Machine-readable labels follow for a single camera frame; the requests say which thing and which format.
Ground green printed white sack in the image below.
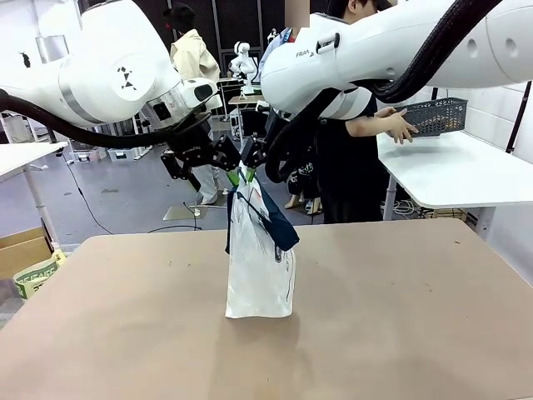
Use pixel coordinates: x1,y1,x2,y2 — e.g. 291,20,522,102
13,248,67,300

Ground person in beige jacket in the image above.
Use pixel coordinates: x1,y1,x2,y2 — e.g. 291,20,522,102
162,2,222,205

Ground person with blue lanyard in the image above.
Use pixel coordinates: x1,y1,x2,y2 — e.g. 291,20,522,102
266,0,311,58

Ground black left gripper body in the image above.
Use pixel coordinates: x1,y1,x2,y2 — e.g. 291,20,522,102
167,115,220,168

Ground white shopping bag blue handles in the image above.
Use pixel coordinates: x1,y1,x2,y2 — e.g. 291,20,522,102
224,178,301,321

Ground grey plastic basket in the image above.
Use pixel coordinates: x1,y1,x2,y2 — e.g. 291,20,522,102
393,97,470,138

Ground person's right hand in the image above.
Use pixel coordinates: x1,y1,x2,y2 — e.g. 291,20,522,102
385,110,420,145

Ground white humanoid robot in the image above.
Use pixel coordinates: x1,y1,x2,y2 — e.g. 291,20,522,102
228,40,262,95

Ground white desk with leg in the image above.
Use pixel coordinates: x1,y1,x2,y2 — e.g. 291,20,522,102
0,141,70,251

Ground black floor cable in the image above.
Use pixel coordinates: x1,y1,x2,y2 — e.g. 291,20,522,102
62,157,205,234

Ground metal floor plate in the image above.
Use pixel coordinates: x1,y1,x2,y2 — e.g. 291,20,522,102
163,203,209,222

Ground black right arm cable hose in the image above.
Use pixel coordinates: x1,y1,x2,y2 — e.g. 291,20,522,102
264,0,505,184

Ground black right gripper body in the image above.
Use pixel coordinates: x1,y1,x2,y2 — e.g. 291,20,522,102
257,112,288,147

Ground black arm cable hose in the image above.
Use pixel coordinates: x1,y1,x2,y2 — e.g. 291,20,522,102
0,89,209,150
264,0,505,184

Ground person's right forearm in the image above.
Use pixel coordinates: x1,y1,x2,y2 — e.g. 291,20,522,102
345,114,392,138

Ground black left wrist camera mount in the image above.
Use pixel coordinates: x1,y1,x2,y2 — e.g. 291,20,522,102
161,152,202,193

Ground white side table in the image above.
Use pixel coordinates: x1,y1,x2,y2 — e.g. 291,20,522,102
376,128,533,222

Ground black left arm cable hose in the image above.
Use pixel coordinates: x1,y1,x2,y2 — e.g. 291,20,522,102
0,89,209,150

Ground person in black shirt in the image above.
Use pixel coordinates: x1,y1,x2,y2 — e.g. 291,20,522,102
314,0,396,226

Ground black background desk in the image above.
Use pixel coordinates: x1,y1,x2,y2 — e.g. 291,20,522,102
218,77,267,138

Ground brown cardboard carton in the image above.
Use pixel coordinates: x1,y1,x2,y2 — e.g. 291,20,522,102
0,227,55,280

